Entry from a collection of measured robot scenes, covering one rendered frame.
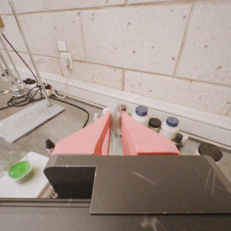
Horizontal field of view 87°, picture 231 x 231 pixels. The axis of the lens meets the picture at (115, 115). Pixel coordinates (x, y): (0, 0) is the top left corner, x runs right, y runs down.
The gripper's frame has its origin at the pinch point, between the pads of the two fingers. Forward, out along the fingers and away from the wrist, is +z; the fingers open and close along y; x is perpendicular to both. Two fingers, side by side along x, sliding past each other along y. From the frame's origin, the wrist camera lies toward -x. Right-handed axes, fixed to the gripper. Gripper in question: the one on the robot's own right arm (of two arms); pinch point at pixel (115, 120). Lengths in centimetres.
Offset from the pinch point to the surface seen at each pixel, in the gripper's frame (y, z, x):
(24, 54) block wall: 69, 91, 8
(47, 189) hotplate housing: 17.1, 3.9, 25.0
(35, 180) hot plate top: 20.0, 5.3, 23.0
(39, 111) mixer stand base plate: 42, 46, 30
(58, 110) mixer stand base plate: 32, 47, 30
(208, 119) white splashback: -35.5, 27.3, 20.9
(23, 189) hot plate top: 21.9, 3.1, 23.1
